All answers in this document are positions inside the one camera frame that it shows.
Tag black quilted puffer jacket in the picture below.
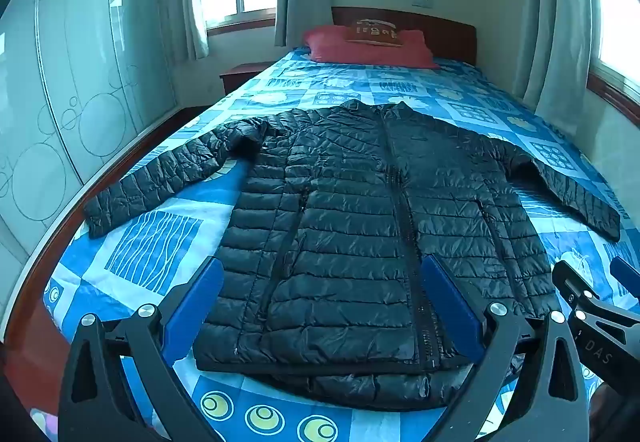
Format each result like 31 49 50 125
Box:
84 100 620 410

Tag blue patterned bedspread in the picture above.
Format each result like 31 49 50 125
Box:
43 49 639 441

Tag right window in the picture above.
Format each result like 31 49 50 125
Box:
588 0 639 125

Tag wooden nightstand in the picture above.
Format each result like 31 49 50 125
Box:
219 61 273 96

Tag dark wooden headboard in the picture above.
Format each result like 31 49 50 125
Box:
332 7 477 65

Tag white sliding wardrobe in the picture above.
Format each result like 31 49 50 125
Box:
1 0 178 300

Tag small brown embroidered cushion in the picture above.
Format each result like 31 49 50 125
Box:
345 19 402 47

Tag red pillow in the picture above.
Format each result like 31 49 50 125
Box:
303 25 438 69

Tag red wooden bed frame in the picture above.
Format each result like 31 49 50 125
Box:
1 106 207 414

